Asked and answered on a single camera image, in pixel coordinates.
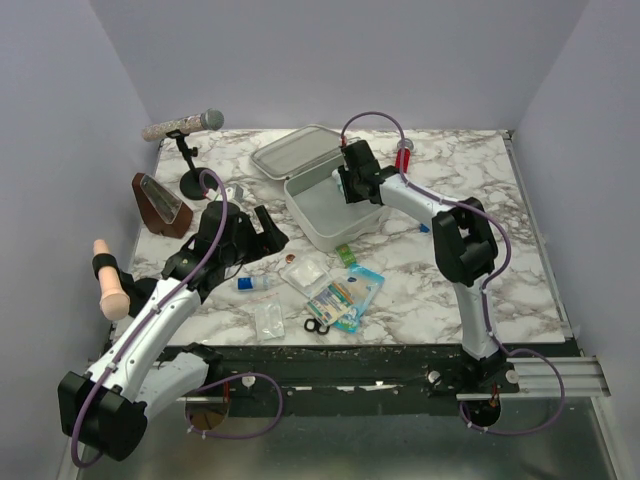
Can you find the brown metronome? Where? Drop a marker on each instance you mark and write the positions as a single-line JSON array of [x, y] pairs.
[[162, 212]]

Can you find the band-aid box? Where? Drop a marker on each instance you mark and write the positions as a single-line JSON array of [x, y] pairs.
[[331, 303]]

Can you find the blue white bandage roll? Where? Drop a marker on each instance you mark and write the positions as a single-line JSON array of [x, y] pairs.
[[253, 283]]

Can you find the green small medicine box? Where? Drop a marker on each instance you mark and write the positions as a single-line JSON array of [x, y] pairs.
[[346, 255]]

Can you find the black round stand base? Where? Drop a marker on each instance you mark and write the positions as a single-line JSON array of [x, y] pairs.
[[139, 291]]

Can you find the blue cotton swab bag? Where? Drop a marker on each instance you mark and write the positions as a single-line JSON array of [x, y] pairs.
[[363, 285]]

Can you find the black scissors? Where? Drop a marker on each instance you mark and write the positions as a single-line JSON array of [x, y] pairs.
[[312, 325]]

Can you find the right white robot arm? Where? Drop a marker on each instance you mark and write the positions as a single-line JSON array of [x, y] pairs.
[[464, 245]]

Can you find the black microphone stand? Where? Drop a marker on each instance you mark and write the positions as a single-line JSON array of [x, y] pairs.
[[193, 184]]

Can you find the red glitter microphone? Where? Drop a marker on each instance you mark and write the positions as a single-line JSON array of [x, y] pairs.
[[404, 150]]

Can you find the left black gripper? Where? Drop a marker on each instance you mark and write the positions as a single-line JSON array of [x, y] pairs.
[[273, 236]]

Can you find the pink toy microphone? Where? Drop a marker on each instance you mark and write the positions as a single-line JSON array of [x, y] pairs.
[[114, 302]]

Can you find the grey medicine kit box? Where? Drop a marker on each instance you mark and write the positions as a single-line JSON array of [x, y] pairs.
[[306, 162]]

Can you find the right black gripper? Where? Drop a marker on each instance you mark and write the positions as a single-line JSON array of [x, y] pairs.
[[350, 197]]

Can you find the black mounting base rail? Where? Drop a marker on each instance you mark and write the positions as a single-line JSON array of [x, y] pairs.
[[341, 381]]

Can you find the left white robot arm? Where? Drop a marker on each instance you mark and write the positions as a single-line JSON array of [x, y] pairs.
[[109, 407]]

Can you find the white gauze pad packet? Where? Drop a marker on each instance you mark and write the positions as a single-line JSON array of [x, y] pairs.
[[306, 275]]

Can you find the clear plastic zip bag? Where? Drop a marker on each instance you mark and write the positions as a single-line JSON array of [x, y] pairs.
[[269, 321]]

